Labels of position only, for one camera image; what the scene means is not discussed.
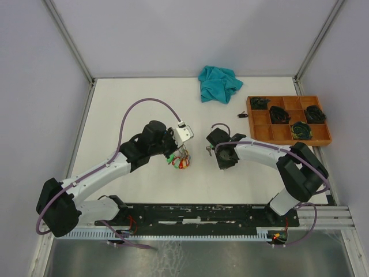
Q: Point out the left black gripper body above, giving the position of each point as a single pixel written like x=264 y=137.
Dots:
x=169 y=146

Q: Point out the green tag key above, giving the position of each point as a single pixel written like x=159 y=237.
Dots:
x=209 y=149

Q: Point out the large metal keyring yellow handle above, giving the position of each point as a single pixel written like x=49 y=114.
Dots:
x=180 y=159

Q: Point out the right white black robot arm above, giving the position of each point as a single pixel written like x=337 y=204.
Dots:
x=302 y=174

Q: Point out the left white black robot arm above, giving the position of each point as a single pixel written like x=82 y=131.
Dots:
x=64 y=204

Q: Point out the black key tag key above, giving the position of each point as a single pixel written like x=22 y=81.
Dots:
x=242 y=115

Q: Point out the teal cloth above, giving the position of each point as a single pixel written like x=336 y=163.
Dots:
x=218 y=84

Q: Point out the wooden compartment tray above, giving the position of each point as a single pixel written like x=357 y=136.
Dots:
x=286 y=120

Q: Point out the green key tag on ring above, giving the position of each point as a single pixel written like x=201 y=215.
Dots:
x=171 y=158

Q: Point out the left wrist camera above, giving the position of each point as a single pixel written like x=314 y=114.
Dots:
x=182 y=133

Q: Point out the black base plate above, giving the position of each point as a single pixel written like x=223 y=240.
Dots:
x=201 y=219

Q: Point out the white cable duct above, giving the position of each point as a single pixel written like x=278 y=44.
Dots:
x=100 y=234

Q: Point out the aluminium frame rail right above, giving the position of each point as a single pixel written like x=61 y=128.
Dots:
x=323 y=32

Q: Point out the aluminium frame rail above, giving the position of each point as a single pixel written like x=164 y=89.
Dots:
x=51 y=8
x=323 y=32

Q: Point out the aluminium frame rail left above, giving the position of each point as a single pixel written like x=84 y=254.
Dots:
x=51 y=8

